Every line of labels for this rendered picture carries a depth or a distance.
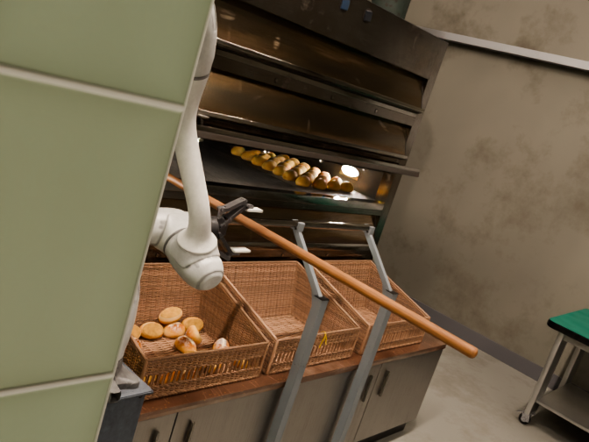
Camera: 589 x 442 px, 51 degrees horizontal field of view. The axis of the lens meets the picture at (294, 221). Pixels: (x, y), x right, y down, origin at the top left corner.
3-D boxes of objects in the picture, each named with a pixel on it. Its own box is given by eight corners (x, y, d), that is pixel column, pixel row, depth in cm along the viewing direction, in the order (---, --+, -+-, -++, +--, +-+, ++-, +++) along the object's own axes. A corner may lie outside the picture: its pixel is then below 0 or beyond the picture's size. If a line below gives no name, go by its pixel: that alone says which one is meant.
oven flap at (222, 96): (111, 97, 203) (113, 38, 203) (401, 159, 337) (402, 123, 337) (119, 96, 200) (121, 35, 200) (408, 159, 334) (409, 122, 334)
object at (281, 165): (227, 152, 348) (230, 142, 347) (284, 161, 384) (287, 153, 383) (301, 187, 310) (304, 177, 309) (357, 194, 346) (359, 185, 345)
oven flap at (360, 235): (75, 243, 214) (79, 185, 214) (370, 247, 348) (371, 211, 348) (82, 244, 211) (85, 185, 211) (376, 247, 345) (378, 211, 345)
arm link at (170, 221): (168, 231, 178) (191, 260, 171) (122, 230, 167) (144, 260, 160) (183, 201, 174) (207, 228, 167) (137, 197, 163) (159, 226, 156)
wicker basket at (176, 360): (65, 331, 223) (81, 260, 217) (188, 319, 265) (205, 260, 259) (133, 405, 192) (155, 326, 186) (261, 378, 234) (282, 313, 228)
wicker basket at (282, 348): (192, 318, 267) (209, 260, 261) (280, 310, 309) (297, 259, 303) (266, 377, 237) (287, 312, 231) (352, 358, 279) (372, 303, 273)
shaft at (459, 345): (477, 359, 151) (481, 348, 150) (471, 360, 149) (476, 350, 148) (117, 150, 257) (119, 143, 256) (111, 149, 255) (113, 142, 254)
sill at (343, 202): (79, 177, 213) (81, 167, 212) (373, 207, 347) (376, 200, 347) (88, 182, 209) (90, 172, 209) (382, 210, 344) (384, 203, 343)
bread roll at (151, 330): (166, 338, 235) (159, 341, 239) (164, 321, 238) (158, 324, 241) (141, 338, 229) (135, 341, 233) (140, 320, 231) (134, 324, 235)
